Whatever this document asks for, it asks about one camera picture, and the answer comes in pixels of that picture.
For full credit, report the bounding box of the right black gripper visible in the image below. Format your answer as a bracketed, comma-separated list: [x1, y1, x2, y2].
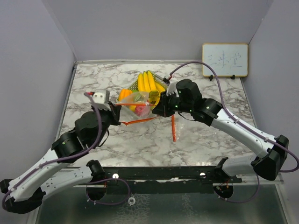
[153, 89, 193, 117]

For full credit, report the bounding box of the clear zip bag red zipper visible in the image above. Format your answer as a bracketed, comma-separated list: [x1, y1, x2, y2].
[116, 89, 160, 126]

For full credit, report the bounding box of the red apple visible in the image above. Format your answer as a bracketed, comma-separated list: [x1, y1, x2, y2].
[134, 105, 150, 117]

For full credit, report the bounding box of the yellow banana bunch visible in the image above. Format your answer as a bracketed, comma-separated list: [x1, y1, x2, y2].
[137, 70, 166, 107]

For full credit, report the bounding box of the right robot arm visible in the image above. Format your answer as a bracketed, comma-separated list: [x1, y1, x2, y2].
[152, 79, 289, 182]

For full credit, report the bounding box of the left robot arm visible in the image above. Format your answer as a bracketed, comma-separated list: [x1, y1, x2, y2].
[0, 103, 121, 214]

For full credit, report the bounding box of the green plastic basket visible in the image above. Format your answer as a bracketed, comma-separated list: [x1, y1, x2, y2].
[116, 70, 167, 126]

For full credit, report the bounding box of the orange bell pepper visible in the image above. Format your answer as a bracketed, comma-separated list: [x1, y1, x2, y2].
[118, 89, 133, 103]

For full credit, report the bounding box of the green lime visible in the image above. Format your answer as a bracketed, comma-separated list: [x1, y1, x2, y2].
[132, 91, 147, 102]

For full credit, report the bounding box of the small whiteboard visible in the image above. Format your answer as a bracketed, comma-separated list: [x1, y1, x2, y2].
[201, 43, 249, 77]

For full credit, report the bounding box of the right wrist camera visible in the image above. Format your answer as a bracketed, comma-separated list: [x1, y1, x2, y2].
[163, 76, 178, 96]

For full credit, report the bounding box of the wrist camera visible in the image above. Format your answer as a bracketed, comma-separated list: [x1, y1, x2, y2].
[163, 76, 178, 96]
[85, 90, 111, 111]

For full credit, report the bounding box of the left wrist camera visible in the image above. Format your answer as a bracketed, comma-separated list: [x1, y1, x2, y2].
[85, 90, 111, 111]

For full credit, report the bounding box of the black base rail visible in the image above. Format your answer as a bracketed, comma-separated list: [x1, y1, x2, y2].
[100, 166, 242, 195]

